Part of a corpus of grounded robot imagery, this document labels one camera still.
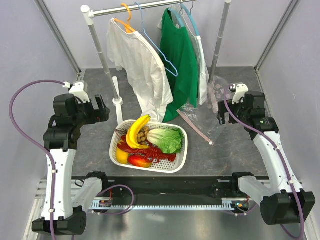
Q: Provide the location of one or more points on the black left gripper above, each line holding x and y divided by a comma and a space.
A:
101, 114

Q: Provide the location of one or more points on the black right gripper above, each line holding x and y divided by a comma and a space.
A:
222, 109

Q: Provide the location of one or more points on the clear pink zip bag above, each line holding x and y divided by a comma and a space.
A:
203, 119

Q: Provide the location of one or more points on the yellow banana bunch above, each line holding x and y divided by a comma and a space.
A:
132, 134

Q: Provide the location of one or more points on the red plastic lobster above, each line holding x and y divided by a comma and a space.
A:
152, 154

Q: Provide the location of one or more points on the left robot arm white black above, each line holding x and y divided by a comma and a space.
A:
64, 215

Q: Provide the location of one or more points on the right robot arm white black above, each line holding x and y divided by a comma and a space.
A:
285, 201

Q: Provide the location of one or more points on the white perforated plastic basket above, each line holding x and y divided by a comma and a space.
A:
164, 166

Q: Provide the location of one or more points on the white garment on right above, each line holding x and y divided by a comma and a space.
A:
201, 65

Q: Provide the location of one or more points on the yellow lemon fruit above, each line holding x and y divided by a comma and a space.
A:
121, 156

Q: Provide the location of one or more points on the brown longan bunch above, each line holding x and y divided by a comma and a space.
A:
142, 135

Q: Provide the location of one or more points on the red yellow mango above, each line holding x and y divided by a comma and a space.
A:
138, 161

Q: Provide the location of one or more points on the green lettuce head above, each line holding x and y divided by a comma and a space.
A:
169, 140

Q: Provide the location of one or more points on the white t-shirt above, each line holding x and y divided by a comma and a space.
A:
145, 70

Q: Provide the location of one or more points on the green t-shirt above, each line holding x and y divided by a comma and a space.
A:
182, 69

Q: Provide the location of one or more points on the grey white clothes rack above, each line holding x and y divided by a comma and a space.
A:
90, 14

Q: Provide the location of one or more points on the teal clothes hanger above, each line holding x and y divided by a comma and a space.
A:
186, 18

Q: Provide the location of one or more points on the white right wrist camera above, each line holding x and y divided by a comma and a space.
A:
239, 90

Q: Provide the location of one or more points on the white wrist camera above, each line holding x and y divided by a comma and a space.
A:
239, 90
78, 89

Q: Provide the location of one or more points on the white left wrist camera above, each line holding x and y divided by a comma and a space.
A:
78, 89

